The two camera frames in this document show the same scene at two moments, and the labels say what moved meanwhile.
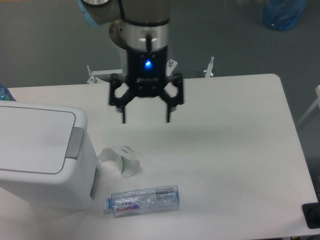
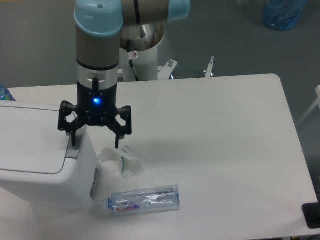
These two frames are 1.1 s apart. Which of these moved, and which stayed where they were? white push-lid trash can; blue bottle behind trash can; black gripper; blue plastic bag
Moved: black gripper
Stayed: blue plastic bag; blue bottle behind trash can; white push-lid trash can
